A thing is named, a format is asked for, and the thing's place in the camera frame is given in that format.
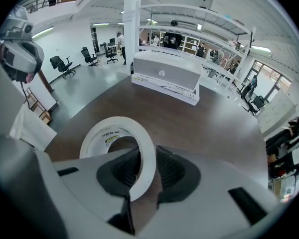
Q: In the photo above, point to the small wooden shelf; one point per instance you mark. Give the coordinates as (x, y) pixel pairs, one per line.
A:
(38, 106)

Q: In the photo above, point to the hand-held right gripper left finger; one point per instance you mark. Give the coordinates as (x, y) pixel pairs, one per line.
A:
(89, 183)

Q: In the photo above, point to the long white shelving unit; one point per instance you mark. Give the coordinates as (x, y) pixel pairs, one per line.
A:
(189, 34)

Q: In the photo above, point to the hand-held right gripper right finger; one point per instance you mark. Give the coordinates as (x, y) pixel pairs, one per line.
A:
(209, 198)

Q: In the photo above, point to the black office chair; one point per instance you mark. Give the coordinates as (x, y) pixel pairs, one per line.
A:
(61, 65)
(88, 55)
(109, 52)
(256, 103)

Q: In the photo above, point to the white cardboard box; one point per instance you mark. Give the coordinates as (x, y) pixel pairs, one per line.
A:
(164, 71)

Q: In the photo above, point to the grey head-worn camera rig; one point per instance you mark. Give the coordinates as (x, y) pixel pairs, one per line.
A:
(22, 53)

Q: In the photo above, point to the white tape roll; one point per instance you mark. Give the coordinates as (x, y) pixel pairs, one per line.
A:
(149, 163)

